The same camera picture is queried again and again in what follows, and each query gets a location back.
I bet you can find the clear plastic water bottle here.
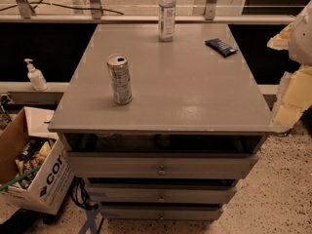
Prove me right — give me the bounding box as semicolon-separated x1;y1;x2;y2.
158;0;176;42

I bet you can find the grey drawer cabinet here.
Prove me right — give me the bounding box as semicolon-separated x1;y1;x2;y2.
49;23;274;210

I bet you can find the white pump sanitizer bottle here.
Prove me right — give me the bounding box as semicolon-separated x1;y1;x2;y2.
24;58;48;92

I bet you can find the middle grey drawer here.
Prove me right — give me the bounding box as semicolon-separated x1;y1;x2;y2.
86;183;236;204

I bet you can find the grey drawer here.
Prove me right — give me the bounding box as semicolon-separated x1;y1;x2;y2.
67;152;258;179
99;206;222;221
86;183;236;204

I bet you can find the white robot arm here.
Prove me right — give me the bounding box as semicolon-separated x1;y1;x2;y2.
267;1;312;129

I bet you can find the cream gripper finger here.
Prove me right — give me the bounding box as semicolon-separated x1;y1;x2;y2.
267;23;293;50
272;65;312;128

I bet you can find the white cardboard box with items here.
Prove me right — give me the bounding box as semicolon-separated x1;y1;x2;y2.
0;107;73;215

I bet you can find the green stick in box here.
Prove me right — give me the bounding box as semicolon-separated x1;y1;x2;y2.
0;164;42;191

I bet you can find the silver redbull can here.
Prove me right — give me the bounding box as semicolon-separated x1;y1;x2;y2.
106;54;132;105

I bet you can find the top grey drawer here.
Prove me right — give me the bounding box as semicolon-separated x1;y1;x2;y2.
67;152;258;179

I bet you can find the black cable on floor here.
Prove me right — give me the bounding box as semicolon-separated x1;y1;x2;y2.
70;177;100;212

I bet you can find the black cable behind glass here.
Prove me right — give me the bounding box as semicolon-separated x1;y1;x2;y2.
0;0;125;17

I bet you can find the blue rxbar blueberry wrapper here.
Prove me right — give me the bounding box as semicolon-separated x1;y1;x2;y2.
205;38;237;58

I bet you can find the bottom grey drawer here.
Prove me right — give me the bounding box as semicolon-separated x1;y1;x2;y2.
99;206;222;221

